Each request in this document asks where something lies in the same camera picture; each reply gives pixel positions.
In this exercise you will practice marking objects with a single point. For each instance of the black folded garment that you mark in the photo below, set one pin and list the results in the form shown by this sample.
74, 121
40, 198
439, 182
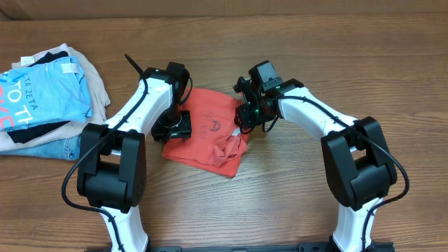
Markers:
22, 136

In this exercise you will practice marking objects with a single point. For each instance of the red printed t-shirt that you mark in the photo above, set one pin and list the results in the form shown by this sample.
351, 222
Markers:
216, 143

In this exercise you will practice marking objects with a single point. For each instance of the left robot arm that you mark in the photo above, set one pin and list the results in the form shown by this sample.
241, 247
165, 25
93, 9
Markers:
112, 173

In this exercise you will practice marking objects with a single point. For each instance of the folded blue jeans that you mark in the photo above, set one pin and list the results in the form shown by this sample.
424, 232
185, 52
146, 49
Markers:
63, 149

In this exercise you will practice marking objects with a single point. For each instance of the light blue folded t-shirt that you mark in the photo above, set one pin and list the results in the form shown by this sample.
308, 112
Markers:
44, 93

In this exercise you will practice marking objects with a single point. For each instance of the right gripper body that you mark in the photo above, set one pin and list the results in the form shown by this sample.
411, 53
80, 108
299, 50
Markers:
255, 115

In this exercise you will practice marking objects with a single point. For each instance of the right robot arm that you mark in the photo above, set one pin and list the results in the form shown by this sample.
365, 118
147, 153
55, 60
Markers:
358, 169

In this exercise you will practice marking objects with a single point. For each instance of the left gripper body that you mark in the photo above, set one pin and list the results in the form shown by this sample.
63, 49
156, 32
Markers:
174, 123

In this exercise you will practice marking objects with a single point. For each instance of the beige folded garment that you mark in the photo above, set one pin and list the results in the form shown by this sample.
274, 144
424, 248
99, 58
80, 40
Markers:
99, 98

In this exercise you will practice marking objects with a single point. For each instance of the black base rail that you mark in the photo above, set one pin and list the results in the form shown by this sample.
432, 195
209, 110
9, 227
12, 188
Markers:
238, 248

